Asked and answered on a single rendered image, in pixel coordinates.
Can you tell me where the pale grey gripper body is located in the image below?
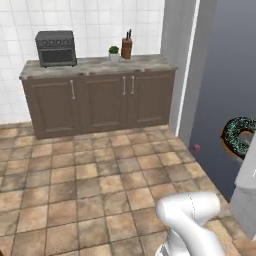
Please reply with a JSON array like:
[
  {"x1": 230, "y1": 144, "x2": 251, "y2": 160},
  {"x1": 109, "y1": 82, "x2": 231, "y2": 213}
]
[{"x1": 234, "y1": 132, "x2": 256, "y2": 188}]

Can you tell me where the dark sprinkled donut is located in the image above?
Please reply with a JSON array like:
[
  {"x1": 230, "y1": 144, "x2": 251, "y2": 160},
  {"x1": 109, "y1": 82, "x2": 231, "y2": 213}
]
[{"x1": 219, "y1": 116, "x2": 256, "y2": 161}]

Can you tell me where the dark grey fridge door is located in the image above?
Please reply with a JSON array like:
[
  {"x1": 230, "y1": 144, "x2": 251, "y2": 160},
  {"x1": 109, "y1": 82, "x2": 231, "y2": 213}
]
[{"x1": 189, "y1": 0, "x2": 256, "y2": 203}]

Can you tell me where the grey fridge housing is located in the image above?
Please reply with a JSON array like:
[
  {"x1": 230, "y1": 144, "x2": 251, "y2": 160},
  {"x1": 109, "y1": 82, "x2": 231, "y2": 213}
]
[{"x1": 159, "y1": 0, "x2": 218, "y2": 148}]

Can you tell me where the small maroon block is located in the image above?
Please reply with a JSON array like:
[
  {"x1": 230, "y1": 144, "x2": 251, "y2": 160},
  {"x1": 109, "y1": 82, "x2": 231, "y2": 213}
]
[{"x1": 188, "y1": 143, "x2": 201, "y2": 154}]

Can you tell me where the brown cupboard run, stone top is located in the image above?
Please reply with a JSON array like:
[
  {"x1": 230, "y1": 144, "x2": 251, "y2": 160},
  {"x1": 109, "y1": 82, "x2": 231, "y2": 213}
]
[{"x1": 18, "y1": 53, "x2": 179, "y2": 141}]

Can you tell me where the brown wooden knife block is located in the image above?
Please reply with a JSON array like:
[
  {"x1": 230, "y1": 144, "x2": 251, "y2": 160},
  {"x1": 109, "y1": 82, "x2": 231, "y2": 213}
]
[{"x1": 120, "y1": 28, "x2": 134, "y2": 61}]

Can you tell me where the small green potted plant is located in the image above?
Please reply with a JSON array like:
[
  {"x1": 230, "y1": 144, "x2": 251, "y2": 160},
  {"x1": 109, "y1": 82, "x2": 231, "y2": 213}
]
[{"x1": 107, "y1": 45, "x2": 121, "y2": 63}]

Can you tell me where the dark grey toaster oven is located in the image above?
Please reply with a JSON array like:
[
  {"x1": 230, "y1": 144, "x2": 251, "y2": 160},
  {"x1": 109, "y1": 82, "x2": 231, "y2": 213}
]
[{"x1": 34, "y1": 30, "x2": 78, "y2": 69}]

